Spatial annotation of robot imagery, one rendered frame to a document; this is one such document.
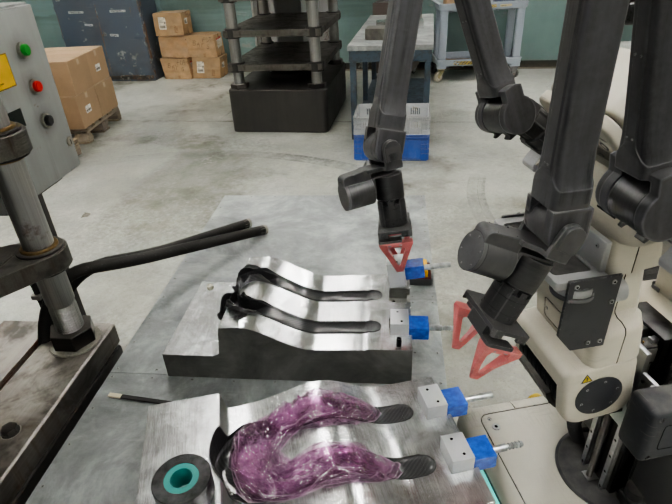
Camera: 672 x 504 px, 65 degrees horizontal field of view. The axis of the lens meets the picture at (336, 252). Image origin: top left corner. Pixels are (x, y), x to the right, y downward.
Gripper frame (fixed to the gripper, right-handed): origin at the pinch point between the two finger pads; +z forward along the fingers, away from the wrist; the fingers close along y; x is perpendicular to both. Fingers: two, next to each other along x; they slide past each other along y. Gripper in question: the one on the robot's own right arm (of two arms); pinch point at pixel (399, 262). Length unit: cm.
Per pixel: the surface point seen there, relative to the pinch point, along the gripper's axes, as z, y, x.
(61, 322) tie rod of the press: 1, 8, -75
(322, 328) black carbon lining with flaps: 8.4, 9.6, -17.0
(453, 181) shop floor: 68, -276, 34
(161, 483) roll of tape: 5, 51, -33
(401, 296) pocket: 10.0, -3.6, -0.8
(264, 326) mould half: 3.3, 15.2, -26.9
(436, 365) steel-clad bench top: 19.5, 9.9, 5.1
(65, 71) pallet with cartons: -55, -358, -284
